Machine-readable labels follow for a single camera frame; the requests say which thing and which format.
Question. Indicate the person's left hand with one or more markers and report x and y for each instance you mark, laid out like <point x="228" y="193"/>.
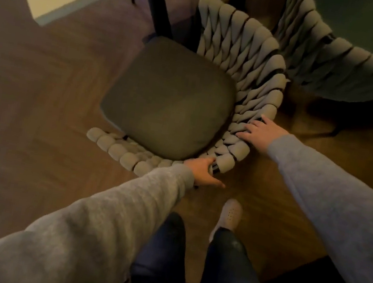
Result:
<point x="199" y="171"/>

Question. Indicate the person's left forearm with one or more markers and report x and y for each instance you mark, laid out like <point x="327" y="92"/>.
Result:
<point x="87" y="230"/>

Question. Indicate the dark green seat cushion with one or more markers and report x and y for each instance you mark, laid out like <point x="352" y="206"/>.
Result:
<point x="360" y="22"/>

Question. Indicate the person's right leg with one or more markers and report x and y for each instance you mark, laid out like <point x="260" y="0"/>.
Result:
<point x="233" y="270"/>

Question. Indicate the person's left leg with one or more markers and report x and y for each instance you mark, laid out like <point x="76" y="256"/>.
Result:
<point x="162" y="249"/>

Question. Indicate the person's right forearm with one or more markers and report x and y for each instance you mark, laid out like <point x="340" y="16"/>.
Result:
<point x="337" y="213"/>

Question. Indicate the person's leg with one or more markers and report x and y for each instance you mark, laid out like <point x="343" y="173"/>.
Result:
<point x="233" y="270"/>
<point x="162" y="249"/>

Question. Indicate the person's right thumb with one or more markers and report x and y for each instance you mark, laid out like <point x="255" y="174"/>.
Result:
<point x="244" y="134"/>

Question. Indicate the person's left thumb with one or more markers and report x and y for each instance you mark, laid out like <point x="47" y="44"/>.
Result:
<point x="216" y="183"/>

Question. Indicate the olive seat cushion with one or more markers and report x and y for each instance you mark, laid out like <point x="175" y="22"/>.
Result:
<point x="171" y="102"/>

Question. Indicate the beige perforated shoe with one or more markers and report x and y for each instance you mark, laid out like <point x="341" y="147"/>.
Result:
<point x="229" y="215"/>

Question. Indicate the person's right hand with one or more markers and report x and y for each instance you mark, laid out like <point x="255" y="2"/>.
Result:
<point x="265" y="135"/>

